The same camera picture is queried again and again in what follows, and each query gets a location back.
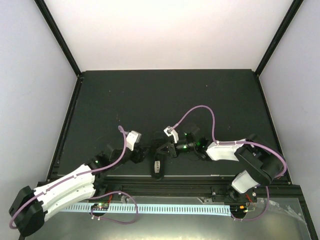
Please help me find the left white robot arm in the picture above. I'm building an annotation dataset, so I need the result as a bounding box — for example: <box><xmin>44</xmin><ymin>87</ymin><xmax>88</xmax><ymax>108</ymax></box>
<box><xmin>8</xmin><ymin>145</ymin><xmax>148</xmax><ymax>237</ymax></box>

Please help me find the left black frame post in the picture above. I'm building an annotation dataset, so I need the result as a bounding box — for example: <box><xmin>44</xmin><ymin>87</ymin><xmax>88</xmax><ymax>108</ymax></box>
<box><xmin>33</xmin><ymin>0</ymin><xmax>82</xmax><ymax>76</ymax></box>

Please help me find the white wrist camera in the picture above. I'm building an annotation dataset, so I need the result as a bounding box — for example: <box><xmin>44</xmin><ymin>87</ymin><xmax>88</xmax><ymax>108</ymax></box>
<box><xmin>126</xmin><ymin>130</ymin><xmax>142</xmax><ymax>152</ymax></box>
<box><xmin>163</xmin><ymin>126</ymin><xmax>179</xmax><ymax>143</ymax></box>

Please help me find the black sneaker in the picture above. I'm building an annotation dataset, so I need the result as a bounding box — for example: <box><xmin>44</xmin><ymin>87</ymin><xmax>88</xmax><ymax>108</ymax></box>
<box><xmin>149</xmin><ymin>131</ymin><xmax>166</xmax><ymax>180</ymax></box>

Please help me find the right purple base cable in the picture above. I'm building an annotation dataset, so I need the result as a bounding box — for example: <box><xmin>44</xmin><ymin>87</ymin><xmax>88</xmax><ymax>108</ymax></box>
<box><xmin>230</xmin><ymin>186</ymin><xmax>270</xmax><ymax>223</ymax></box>

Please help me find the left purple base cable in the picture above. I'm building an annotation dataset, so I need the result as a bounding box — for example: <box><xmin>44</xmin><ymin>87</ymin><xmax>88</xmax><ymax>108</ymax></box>
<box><xmin>89</xmin><ymin>190</ymin><xmax>140</xmax><ymax>225</ymax></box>

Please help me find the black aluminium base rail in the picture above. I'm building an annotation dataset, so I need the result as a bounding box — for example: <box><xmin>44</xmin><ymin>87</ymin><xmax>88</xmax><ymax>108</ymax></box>
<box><xmin>98</xmin><ymin>175</ymin><xmax>234</xmax><ymax>197</ymax></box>

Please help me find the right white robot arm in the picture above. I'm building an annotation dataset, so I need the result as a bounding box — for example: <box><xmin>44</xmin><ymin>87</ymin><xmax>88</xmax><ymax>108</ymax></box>
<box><xmin>155</xmin><ymin>132</ymin><xmax>287</xmax><ymax>202</ymax></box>

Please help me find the right small circuit board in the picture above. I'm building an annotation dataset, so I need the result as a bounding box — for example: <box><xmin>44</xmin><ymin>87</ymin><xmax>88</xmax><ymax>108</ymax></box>
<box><xmin>230</xmin><ymin>204</ymin><xmax>251</xmax><ymax>213</ymax></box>

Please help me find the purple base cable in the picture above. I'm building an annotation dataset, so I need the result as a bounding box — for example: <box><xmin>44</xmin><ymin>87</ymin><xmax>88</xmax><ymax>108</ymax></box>
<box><xmin>230</xmin><ymin>186</ymin><xmax>270</xmax><ymax>223</ymax></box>
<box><xmin>89</xmin><ymin>190</ymin><xmax>140</xmax><ymax>225</ymax></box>

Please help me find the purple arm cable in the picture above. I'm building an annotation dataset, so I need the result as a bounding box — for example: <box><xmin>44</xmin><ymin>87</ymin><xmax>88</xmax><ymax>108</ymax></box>
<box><xmin>8</xmin><ymin>125</ymin><xmax>129</xmax><ymax>230</ymax></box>
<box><xmin>173</xmin><ymin>104</ymin><xmax>288</xmax><ymax>180</ymax></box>

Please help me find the right black frame post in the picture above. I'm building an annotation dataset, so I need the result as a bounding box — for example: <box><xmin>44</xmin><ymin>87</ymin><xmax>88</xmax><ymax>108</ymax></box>
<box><xmin>254</xmin><ymin>0</ymin><xmax>305</xmax><ymax>76</ymax></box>

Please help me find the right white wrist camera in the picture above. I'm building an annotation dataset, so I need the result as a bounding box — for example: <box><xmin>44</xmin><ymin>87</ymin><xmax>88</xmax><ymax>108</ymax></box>
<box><xmin>163</xmin><ymin>126</ymin><xmax>179</xmax><ymax>143</ymax></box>

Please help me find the left small circuit board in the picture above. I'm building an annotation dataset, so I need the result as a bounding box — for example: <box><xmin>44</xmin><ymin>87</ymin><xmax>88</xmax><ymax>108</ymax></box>
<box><xmin>91</xmin><ymin>203</ymin><xmax>109</xmax><ymax>211</ymax></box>

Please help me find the black frame post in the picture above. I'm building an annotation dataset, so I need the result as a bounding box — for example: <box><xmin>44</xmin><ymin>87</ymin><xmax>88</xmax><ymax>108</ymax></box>
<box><xmin>33</xmin><ymin>0</ymin><xmax>82</xmax><ymax>76</ymax></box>
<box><xmin>254</xmin><ymin>0</ymin><xmax>305</xmax><ymax>76</ymax></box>

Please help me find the small circuit board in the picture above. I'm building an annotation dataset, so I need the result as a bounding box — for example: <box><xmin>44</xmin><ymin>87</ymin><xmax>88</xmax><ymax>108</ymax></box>
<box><xmin>91</xmin><ymin>203</ymin><xmax>109</xmax><ymax>211</ymax></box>
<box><xmin>230</xmin><ymin>204</ymin><xmax>251</xmax><ymax>213</ymax></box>

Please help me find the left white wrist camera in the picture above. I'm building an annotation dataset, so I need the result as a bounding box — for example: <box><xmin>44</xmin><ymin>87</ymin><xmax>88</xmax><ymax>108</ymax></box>
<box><xmin>126</xmin><ymin>130</ymin><xmax>142</xmax><ymax>152</ymax></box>

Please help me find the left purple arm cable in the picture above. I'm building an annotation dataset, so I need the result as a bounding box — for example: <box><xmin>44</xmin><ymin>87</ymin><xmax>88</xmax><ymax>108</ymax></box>
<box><xmin>8</xmin><ymin>125</ymin><xmax>129</xmax><ymax>230</ymax></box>

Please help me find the white slotted cable duct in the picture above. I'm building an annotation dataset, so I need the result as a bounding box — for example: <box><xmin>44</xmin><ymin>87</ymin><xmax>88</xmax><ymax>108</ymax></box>
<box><xmin>62</xmin><ymin>202</ymin><xmax>231</xmax><ymax>217</ymax></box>

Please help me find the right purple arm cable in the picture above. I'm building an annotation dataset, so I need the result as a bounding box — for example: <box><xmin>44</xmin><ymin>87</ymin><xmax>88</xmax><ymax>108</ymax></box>
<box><xmin>173</xmin><ymin>104</ymin><xmax>288</xmax><ymax>180</ymax></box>

